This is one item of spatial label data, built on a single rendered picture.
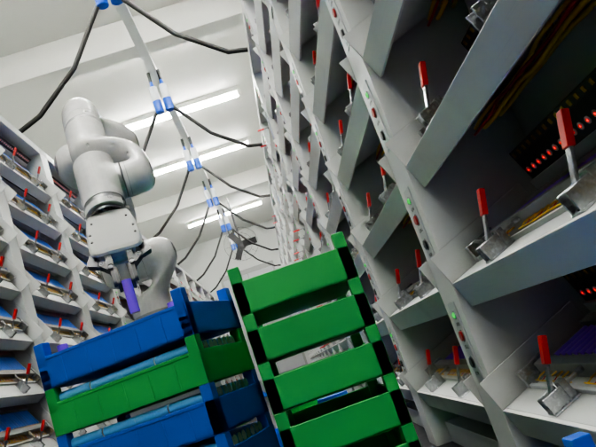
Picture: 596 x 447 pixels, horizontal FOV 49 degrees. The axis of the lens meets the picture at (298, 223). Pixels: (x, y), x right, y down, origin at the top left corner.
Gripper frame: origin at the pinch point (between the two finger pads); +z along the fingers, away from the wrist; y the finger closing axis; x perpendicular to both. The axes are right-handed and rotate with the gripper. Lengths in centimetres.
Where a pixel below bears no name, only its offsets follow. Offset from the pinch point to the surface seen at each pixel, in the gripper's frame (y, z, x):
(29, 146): 28, -182, -122
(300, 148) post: -75, -91, -75
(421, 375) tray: -62, 19, -50
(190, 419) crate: -3.6, 31.3, 1.4
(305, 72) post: -62, -61, -13
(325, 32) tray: -51, -28, 23
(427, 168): -46, 20, 32
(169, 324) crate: -4.8, 17.7, 8.3
